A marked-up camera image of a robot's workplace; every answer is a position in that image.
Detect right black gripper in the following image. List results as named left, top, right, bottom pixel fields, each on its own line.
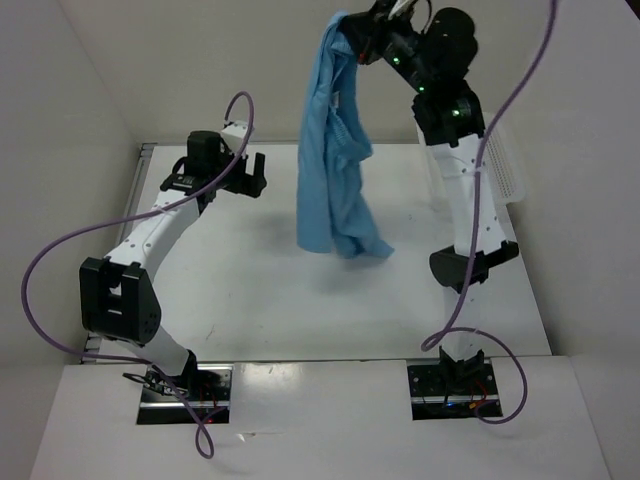
left=337, top=0, right=436, bottom=92

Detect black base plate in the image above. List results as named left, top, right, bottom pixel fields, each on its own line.
left=125, top=365, right=233, bottom=426
left=407, top=359, right=503, bottom=421

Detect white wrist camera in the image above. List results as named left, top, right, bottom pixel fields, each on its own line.
left=387, top=0, right=417, bottom=19
left=220, top=120, right=253, bottom=155

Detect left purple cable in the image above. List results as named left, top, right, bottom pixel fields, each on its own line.
left=20, top=90, right=257, bottom=459

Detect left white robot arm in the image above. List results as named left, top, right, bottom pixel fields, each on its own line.
left=79, top=152, right=267, bottom=400

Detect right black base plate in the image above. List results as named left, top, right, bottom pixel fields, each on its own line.
left=407, top=359, right=503, bottom=421

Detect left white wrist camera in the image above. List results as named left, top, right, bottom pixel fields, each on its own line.
left=220, top=120, right=253, bottom=155

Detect blue mesh shorts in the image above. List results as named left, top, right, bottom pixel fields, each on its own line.
left=296, top=11, right=394, bottom=259

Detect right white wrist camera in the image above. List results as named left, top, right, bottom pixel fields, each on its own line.
left=387, top=0, right=417, bottom=19

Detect white plastic basket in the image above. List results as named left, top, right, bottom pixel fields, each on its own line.
left=422, top=112, right=529, bottom=216

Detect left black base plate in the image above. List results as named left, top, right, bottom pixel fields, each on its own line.
left=125, top=365, right=233, bottom=426

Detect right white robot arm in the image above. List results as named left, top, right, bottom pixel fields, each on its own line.
left=338, top=1, right=519, bottom=393

